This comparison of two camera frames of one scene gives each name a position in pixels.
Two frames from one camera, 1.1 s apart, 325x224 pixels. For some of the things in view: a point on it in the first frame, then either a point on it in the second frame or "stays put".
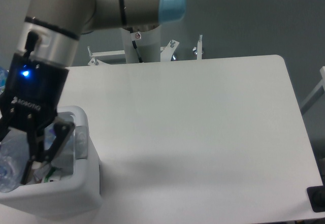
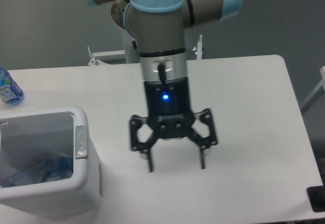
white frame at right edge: [318, 91] stays put
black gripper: [33, 91] -> [168, 107]
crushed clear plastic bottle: [14, 155] -> [60, 167]
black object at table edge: [316, 196] stays put
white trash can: [80, 193] stays put
